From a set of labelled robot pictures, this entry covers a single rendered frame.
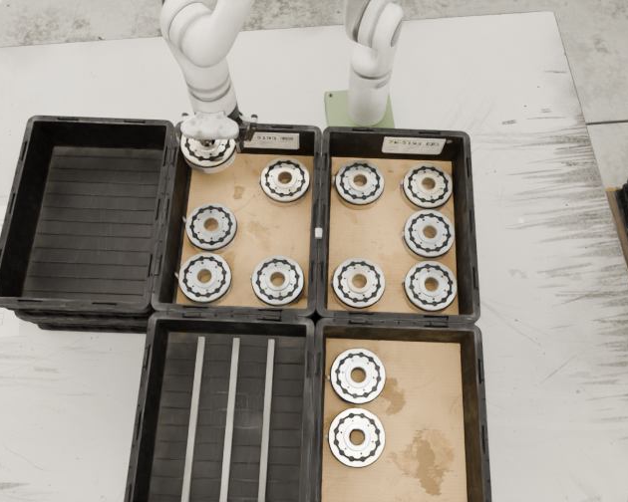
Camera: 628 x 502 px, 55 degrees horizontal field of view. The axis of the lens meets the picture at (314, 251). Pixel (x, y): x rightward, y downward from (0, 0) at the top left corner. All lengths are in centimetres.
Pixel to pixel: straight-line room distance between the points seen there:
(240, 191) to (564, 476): 88
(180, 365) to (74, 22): 188
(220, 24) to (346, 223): 55
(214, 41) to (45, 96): 90
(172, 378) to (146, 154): 49
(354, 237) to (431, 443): 43
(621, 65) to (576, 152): 122
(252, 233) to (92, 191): 36
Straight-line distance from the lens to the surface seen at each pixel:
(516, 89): 167
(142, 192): 134
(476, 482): 113
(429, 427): 118
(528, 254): 146
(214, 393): 118
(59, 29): 280
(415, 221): 125
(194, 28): 86
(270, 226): 126
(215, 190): 130
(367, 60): 131
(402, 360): 119
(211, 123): 99
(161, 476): 119
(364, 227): 126
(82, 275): 130
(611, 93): 270
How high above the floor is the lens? 199
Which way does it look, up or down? 70 degrees down
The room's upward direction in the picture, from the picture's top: 2 degrees clockwise
